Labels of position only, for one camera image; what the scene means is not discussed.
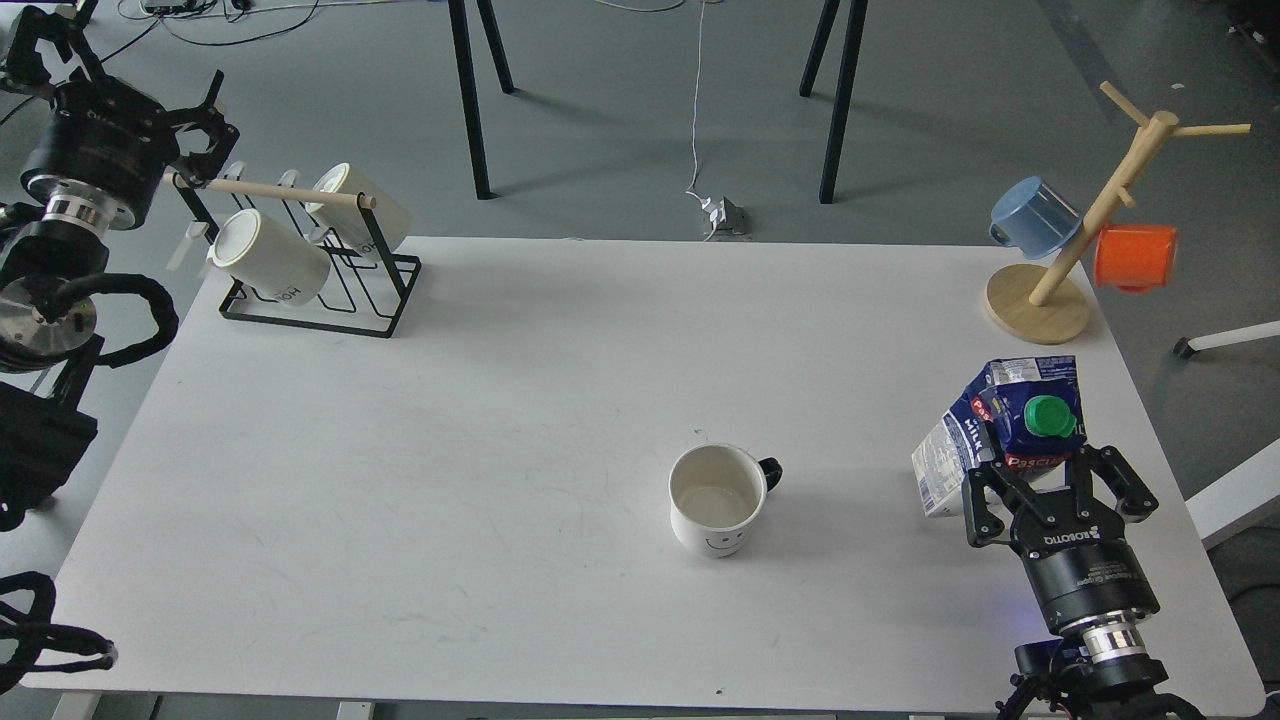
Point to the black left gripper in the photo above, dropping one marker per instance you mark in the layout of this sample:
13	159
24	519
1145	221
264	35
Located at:
95	150

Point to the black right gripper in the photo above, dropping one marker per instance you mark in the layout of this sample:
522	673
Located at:
1079	569

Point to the blue white milk carton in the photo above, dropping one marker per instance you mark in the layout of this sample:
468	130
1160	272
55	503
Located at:
1026	411

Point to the white smiley face mug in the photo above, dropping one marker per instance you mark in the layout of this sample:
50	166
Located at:
716	493

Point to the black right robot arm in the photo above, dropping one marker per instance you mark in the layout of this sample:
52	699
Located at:
1104	671

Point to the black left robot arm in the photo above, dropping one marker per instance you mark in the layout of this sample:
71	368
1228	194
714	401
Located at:
62	307

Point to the wooden mug tree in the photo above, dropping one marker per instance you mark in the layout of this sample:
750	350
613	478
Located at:
1039	303

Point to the white mug front rack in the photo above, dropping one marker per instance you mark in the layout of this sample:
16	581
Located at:
273	260

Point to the orange mug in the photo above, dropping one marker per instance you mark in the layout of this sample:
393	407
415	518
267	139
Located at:
1135	258

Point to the blue mug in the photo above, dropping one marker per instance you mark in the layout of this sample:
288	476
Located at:
1034	219

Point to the white power plug adapter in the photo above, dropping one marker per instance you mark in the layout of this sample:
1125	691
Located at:
725	218

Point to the black table legs right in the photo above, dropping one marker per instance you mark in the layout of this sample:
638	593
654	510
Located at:
846	74

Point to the black wire mug rack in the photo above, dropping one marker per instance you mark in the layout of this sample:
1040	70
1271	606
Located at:
369	286

